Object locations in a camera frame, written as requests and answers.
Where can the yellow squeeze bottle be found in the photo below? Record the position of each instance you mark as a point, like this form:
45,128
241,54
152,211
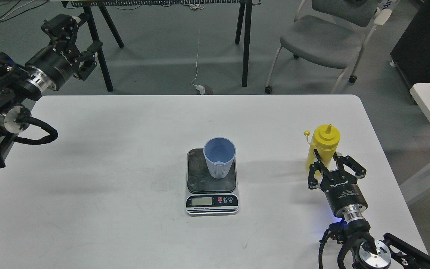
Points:
325,140

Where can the grey office chair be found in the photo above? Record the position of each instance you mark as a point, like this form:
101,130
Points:
326,43

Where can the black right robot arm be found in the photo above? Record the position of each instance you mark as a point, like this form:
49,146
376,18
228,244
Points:
352,231

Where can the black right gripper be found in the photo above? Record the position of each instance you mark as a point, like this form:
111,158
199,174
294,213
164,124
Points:
339,186

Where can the black digital kitchen scale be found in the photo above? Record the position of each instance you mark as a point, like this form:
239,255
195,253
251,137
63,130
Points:
206,195

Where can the light blue plastic cup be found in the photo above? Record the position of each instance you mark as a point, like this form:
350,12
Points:
219,154

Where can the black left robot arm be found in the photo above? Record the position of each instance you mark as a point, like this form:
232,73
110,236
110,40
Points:
16,123

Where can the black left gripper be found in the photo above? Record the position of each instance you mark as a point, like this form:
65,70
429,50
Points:
54,65

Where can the black cabinet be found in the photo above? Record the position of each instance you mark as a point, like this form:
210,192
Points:
411,54

